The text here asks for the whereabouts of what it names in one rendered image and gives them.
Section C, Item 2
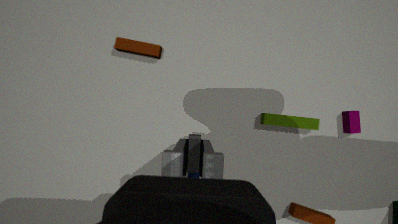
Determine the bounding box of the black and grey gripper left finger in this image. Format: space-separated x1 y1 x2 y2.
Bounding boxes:
162 139 189 177

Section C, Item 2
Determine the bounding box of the small magenta block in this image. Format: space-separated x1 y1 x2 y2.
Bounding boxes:
342 111 361 134

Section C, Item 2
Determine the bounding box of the orange-brown rod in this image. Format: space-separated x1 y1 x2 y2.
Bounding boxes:
288 202 336 224
114 37 162 59

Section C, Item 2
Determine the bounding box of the olive green rectangular rod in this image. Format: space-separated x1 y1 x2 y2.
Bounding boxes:
260 113 320 130

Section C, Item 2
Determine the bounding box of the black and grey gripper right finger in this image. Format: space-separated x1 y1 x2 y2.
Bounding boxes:
199 140 224 179

